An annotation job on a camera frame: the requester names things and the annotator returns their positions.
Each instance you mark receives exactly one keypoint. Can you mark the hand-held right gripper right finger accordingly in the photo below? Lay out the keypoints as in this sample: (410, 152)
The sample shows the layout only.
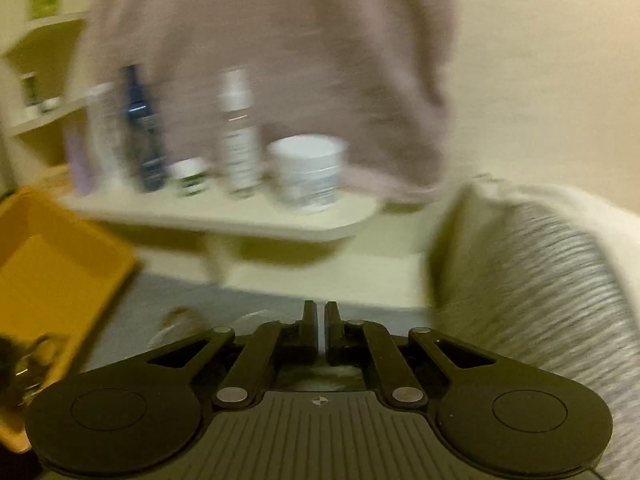
(332, 332)

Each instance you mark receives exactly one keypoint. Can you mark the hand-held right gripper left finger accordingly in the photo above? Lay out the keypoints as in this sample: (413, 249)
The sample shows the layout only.
(310, 332)

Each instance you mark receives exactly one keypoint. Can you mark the yellow plastic tray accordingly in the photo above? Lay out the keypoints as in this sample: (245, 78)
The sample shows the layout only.
(55, 270)

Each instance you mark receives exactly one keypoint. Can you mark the cream wooden shelf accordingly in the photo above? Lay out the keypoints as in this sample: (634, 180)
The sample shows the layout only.
(225, 217)

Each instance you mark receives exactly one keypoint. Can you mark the white cream jar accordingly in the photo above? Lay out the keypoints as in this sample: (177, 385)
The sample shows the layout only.
(307, 172)

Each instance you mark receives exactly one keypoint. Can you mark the grey fuzzy mat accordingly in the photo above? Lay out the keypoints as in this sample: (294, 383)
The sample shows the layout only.
(145, 300)

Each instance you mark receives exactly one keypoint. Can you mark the small green jar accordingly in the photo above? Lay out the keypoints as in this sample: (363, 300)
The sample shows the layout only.
(190, 177)

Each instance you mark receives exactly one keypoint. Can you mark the clear spray bottle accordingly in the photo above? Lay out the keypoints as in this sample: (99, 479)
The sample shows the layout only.
(240, 135)

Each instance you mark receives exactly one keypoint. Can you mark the striped knit cloth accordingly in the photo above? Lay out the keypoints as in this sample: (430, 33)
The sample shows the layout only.
(550, 285)

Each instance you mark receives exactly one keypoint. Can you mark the dark blue spray can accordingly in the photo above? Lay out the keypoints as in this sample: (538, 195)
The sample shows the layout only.
(146, 135)

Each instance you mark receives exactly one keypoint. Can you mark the white tube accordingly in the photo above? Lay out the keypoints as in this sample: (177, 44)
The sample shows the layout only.
(106, 135)

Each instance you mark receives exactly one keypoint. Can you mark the pink towel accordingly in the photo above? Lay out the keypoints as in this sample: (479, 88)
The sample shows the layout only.
(300, 45)

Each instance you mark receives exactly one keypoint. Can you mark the purple bottle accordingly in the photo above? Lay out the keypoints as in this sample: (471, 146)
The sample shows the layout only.
(79, 160)

